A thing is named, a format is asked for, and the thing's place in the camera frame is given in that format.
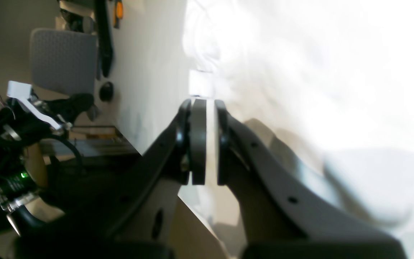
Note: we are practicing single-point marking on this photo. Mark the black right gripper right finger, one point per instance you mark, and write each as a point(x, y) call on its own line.
point(282, 218)

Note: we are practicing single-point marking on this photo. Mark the white T-shirt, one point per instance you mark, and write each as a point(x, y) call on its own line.
point(328, 85)

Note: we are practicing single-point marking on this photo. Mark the orange object at edge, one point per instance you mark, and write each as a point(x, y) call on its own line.
point(118, 13)

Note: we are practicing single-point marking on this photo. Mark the black computer mouse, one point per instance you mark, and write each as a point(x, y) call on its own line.
point(106, 92)

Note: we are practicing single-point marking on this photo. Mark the grey office chair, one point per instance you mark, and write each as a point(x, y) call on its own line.
point(64, 62)

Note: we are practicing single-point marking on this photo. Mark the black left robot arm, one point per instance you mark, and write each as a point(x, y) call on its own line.
point(17, 186)

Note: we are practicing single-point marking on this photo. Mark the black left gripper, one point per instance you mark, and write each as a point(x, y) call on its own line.
point(18, 124)

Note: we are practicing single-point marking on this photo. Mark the black keyboard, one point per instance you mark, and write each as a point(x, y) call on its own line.
point(106, 52)

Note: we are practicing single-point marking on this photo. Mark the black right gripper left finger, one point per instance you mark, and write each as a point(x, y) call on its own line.
point(131, 219)

